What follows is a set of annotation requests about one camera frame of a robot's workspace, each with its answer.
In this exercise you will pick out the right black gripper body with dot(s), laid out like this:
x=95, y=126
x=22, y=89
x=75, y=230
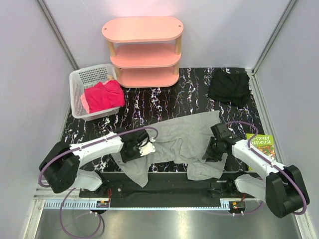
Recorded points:
x=213, y=151

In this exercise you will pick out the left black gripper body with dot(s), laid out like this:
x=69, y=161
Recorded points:
x=134, y=154

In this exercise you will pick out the grey t-shirt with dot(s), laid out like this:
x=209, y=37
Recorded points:
x=182, y=140

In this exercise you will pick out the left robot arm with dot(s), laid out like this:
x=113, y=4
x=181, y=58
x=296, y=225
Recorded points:
x=62, y=167

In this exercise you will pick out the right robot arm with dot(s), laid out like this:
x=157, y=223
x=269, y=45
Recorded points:
x=280, y=187

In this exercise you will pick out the green treehouse book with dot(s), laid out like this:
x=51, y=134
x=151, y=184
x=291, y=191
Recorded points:
x=265, y=143

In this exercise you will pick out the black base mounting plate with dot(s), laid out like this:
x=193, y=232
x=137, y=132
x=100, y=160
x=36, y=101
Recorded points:
x=168, y=191

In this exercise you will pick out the black t-shirt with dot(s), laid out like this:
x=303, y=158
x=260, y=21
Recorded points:
x=230, y=88

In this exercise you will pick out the red t-shirt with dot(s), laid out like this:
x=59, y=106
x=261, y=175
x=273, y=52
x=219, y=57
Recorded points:
x=104, y=96

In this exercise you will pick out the pink t-shirt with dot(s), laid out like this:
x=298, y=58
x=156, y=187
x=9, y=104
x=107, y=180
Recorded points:
x=85, y=103

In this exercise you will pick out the pink three-tier shelf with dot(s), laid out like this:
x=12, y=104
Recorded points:
x=145, y=51

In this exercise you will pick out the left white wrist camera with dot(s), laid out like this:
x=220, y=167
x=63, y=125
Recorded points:
x=147, y=149

